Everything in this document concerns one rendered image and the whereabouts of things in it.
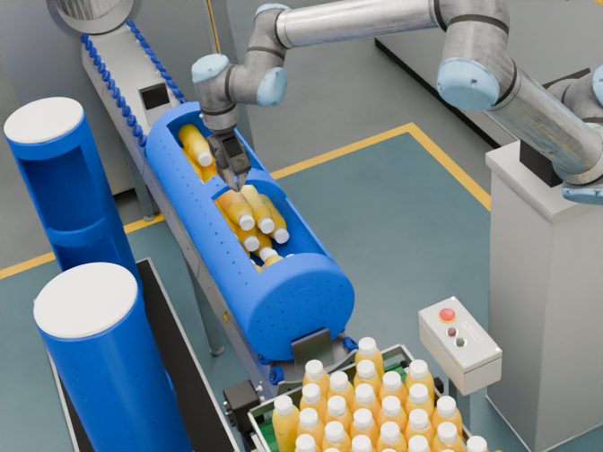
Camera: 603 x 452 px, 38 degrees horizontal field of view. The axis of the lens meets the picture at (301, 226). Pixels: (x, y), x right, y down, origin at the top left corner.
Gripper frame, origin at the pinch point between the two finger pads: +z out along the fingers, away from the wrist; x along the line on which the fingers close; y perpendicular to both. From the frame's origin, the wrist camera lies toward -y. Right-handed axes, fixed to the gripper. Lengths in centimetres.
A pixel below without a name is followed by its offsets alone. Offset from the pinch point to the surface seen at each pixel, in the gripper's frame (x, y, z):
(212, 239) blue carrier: 11.5, -8.2, 6.1
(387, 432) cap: -2, -75, 16
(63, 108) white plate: 31, 106, 20
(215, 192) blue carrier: 5.3, 3.8, 1.3
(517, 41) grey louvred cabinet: -156, 99, 53
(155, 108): 1, 93, 25
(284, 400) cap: 13, -57, 16
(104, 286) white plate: 40.4, 6.1, 20.0
